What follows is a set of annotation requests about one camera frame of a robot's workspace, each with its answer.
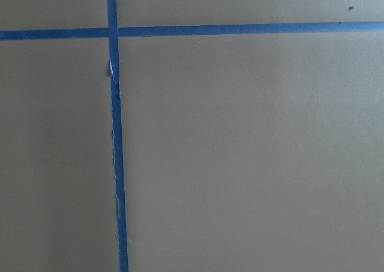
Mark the vertical blue tape strip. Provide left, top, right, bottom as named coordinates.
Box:
left=107, top=0, right=129, bottom=271

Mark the horizontal blue tape strip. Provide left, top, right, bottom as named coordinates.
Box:
left=1, top=21, right=383, bottom=41

